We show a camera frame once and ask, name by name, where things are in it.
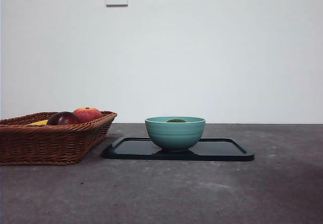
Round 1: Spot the teal ceramic bowl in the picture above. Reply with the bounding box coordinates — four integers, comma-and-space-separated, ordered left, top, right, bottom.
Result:
144, 116, 206, 152

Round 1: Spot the red orange peach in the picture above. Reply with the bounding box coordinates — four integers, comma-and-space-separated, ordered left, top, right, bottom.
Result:
73, 106, 102, 124

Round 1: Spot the black rectangular tray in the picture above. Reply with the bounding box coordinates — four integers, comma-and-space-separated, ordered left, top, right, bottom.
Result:
102, 137, 255, 162

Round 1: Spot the dark purple plum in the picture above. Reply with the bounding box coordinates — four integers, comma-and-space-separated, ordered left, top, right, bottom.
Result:
46, 111, 80, 126

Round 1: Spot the brown wicker basket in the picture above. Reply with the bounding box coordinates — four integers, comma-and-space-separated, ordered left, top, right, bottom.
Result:
0, 110, 118, 166

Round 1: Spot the yellow fruit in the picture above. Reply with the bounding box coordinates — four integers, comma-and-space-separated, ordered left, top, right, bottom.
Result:
27, 119, 48, 126

